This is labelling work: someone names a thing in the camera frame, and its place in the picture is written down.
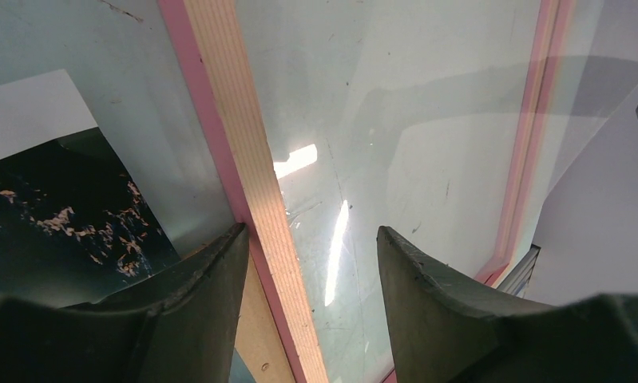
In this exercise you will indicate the landscape photo print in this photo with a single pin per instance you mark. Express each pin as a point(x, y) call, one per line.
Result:
point(74, 226)

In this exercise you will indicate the aluminium frame rails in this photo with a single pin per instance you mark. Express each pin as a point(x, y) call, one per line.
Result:
point(517, 280)

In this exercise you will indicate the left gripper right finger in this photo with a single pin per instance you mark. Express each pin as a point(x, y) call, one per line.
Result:
point(447, 327)

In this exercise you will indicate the brown backing board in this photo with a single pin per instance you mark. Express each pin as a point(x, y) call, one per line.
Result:
point(257, 338)

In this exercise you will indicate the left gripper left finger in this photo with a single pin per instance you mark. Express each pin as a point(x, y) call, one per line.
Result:
point(177, 326)

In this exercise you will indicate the pink wooden picture frame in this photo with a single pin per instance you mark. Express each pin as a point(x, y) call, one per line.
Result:
point(214, 57)

